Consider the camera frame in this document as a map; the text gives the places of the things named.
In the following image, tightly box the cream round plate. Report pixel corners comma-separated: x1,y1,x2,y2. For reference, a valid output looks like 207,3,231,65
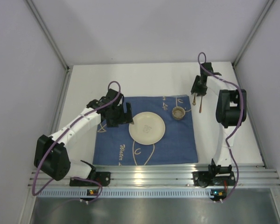
129,112,166,145

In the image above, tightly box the copper long-handle fork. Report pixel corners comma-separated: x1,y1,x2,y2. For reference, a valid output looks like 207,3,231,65
199,96,203,113

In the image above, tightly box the speckled ceramic ramekin cup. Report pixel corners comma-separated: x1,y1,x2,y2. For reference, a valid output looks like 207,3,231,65
172,106,186,120

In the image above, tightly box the gold ornate-handle spoon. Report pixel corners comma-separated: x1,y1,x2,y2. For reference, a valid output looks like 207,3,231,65
192,94,196,105

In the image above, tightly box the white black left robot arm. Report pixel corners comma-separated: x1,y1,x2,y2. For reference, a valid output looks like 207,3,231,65
34,89,133,181

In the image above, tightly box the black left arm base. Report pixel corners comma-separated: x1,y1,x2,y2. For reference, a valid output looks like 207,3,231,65
70,172,111,187

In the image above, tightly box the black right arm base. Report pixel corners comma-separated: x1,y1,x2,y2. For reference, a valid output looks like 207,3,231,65
193,159,236,188

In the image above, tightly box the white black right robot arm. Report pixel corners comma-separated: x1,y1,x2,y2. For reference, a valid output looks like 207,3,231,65
191,62,247,167

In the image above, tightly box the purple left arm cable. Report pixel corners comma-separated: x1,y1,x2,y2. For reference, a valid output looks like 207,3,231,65
32,81,121,196

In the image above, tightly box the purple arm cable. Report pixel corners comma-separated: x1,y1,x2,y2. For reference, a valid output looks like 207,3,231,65
197,52,246,203
32,81,121,196

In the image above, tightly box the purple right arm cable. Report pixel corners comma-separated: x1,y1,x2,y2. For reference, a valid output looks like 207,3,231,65
197,52,246,203

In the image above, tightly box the aluminium frame post right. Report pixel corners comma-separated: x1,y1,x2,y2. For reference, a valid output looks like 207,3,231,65
231,0,276,69

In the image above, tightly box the aluminium frame post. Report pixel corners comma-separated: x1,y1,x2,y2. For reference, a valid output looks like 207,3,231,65
24,0,70,71
231,0,276,69

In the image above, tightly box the grey slotted cable duct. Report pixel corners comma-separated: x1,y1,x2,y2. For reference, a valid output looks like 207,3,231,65
37,188,227,198

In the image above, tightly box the aluminium mounting rail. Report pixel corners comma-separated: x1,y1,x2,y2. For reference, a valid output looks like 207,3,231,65
28,163,280,187

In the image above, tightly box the aluminium frame post left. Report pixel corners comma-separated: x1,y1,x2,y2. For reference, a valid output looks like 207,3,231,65
24,0,70,71

